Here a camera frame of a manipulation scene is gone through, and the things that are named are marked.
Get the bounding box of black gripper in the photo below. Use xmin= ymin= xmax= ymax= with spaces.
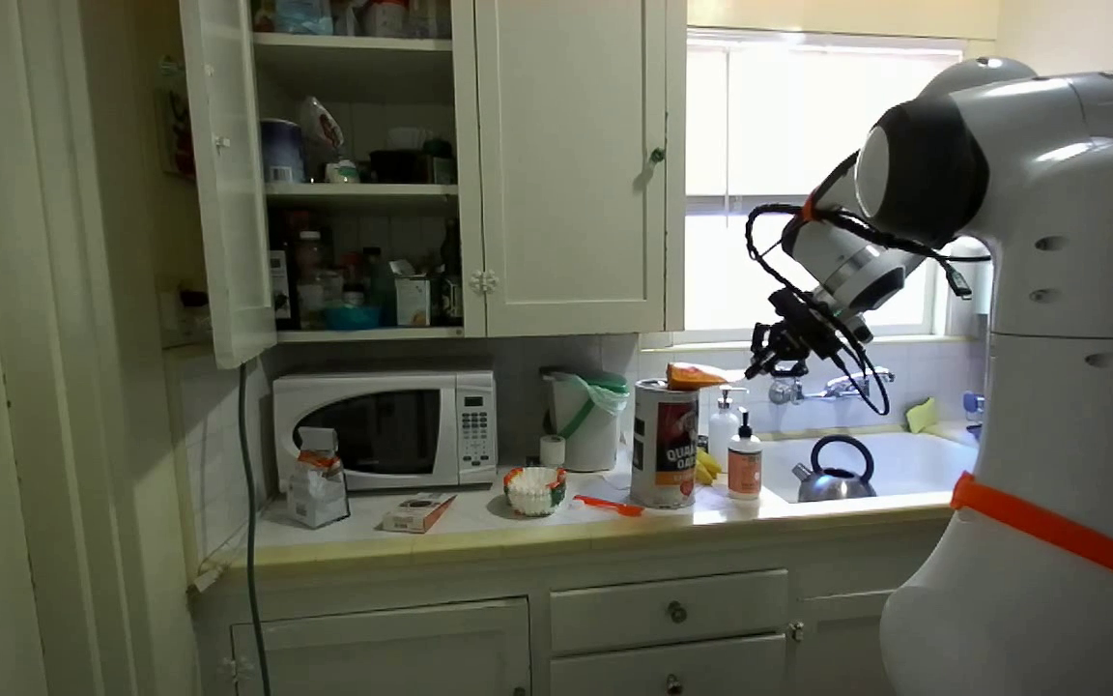
xmin=743 ymin=288 xmax=851 ymax=385

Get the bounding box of orange plastic utensil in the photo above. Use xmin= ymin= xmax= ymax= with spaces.
xmin=571 ymin=491 xmax=649 ymax=520

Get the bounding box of small yellow object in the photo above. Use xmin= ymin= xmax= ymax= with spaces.
xmin=692 ymin=440 xmax=725 ymax=491

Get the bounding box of dark shelf bowl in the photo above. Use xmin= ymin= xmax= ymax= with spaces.
xmin=365 ymin=147 xmax=431 ymax=184

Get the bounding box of white bucket with green liner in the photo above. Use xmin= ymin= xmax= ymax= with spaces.
xmin=542 ymin=366 xmax=633 ymax=476

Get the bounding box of soap bottle with orange label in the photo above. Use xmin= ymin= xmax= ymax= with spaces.
xmin=721 ymin=404 xmax=766 ymax=501

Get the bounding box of white shelf dish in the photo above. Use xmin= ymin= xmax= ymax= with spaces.
xmin=296 ymin=92 xmax=351 ymax=168

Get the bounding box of open white cabinet door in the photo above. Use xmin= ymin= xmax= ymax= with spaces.
xmin=175 ymin=0 xmax=282 ymax=372

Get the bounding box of closed white cabinet door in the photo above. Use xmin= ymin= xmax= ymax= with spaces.
xmin=470 ymin=0 xmax=673 ymax=339

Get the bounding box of wide white base cabinet door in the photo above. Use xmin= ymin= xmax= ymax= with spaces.
xmin=227 ymin=595 xmax=534 ymax=696

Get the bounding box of white microwave oven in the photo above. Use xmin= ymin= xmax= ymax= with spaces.
xmin=269 ymin=366 xmax=503 ymax=493

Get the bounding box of orange strap on robot base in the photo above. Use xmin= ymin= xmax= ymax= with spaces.
xmin=945 ymin=470 xmax=1113 ymax=602

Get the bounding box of steel kettle with black handle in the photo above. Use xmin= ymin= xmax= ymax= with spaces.
xmin=789 ymin=434 xmax=881 ymax=507

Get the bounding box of yellow green sponge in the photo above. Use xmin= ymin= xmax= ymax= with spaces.
xmin=900 ymin=393 xmax=942 ymax=435

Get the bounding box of white kitchen sink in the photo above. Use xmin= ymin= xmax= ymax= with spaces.
xmin=759 ymin=430 xmax=980 ymax=507

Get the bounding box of chrome sink faucet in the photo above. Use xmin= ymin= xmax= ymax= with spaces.
xmin=766 ymin=363 xmax=900 ymax=411

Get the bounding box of teal bowl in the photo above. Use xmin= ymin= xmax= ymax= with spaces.
xmin=325 ymin=299 xmax=382 ymax=332

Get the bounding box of wall power outlet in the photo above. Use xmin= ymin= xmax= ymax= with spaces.
xmin=159 ymin=286 xmax=217 ymax=350

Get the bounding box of white pump bottle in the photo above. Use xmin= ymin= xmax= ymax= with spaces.
xmin=708 ymin=385 xmax=743 ymax=470

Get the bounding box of small white box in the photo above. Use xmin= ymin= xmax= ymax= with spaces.
xmin=392 ymin=274 xmax=435 ymax=330

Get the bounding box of white framed window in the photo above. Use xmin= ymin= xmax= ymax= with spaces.
xmin=685 ymin=27 xmax=991 ymax=344

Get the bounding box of blue grey mug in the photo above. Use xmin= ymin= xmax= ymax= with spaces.
xmin=257 ymin=116 xmax=310 ymax=184

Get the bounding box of white drawer front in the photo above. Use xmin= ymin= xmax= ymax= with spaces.
xmin=544 ymin=567 xmax=797 ymax=657

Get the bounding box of white cabinet door under sink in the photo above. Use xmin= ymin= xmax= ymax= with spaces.
xmin=790 ymin=585 xmax=900 ymax=696

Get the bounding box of dark bottle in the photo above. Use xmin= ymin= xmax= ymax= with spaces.
xmin=267 ymin=247 xmax=296 ymax=332

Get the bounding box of white bowl with orange rim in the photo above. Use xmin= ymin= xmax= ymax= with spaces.
xmin=497 ymin=461 xmax=571 ymax=520

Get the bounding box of black wall power cable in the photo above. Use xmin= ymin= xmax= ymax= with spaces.
xmin=234 ymin=359 xmax=275 ymax=696

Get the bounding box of flat orange printed packet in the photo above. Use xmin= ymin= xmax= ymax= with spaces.
xmin=372 ymin=491 xmax=458 ymax=537

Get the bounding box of tall cylindrical printed canister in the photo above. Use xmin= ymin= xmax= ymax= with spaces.
xmin=629 ymin=380 xmax=704 ymax=509

